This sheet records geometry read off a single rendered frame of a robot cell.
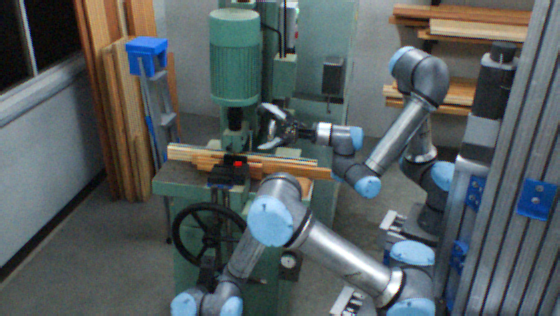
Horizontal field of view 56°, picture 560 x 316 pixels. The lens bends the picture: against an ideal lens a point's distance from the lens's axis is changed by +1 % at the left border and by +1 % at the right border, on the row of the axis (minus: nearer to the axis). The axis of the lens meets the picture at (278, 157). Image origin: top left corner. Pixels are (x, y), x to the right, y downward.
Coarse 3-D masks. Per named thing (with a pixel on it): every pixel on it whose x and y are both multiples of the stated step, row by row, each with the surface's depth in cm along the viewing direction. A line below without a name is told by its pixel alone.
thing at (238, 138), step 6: (246, 126) 204; (228, 132) 197; (234, 132) 198; (240, 132) 198; (246, 132) 204; (228, 138) 196; (234, 138) 196; (240, 138) 196; (246, 138) 206; (228, 144) 198; (234, 144) 197; (240, 144) 197; (234, 150) 198; (240, 150) 198
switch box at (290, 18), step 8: (280, 8) 202; (288, 8) 202; (296, 8) 204; (280, 16) 204; (288, 16) 203; (280, 24) 205; (288, 24) 205; (280, 32) 207; (288, 32) 206; (288, 40) 208; (296, 40) 216
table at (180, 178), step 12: (168, 168) 206; (180, 168) 206; (192, 168) 206; (156, 180) 198; (168, 180) 198; (180, 180) 198; (192, 180) 199; (204, 180) 199; (252, 180) 200; (312, 180) 202; (156, 192) 200; (168, 192) 199; (180, 192) 198; (192, 192) 197; (252, 192) 193; (312, 192) 200; (240, 216) 187
